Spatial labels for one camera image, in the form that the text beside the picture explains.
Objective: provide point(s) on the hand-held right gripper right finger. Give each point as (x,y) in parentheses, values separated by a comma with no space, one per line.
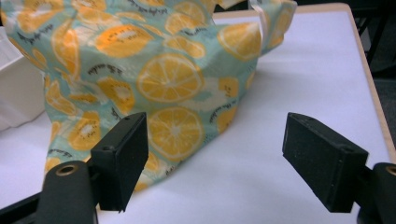
(323,165)

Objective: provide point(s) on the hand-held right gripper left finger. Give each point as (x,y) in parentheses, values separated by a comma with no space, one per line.
(123,161)

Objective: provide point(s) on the lemon print shopping bag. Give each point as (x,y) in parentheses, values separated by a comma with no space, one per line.
(168,77)

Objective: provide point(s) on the white plastic tray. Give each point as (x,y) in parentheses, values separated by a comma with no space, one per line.
(18,93)

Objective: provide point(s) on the white table sheet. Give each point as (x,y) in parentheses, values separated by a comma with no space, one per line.
(295,102)

